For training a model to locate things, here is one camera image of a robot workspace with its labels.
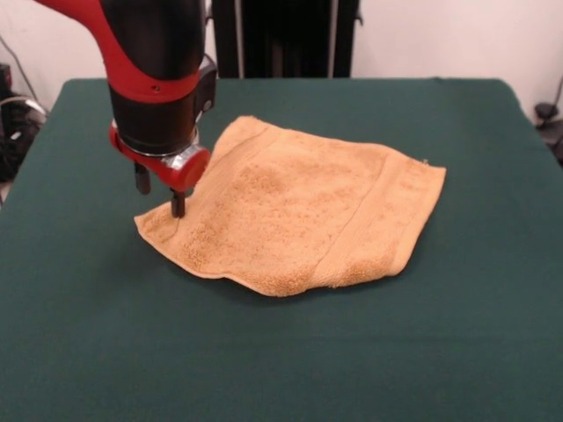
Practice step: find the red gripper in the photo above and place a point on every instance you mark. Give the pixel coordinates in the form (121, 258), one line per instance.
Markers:
(187, 171)

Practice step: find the tan terry cloth towel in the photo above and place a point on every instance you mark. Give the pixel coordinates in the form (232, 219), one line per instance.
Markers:
(299, 211)

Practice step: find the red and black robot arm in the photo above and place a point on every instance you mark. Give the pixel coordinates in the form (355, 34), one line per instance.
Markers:
(154, 66)

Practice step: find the dark green table cloth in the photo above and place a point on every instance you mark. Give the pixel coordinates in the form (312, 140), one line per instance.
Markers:
(132, 329)

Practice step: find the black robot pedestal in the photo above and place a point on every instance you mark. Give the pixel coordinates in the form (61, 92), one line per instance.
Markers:
(286, 39)

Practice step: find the grey pedestal leg round foot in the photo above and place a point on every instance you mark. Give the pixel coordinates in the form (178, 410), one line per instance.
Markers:
(546, 110)

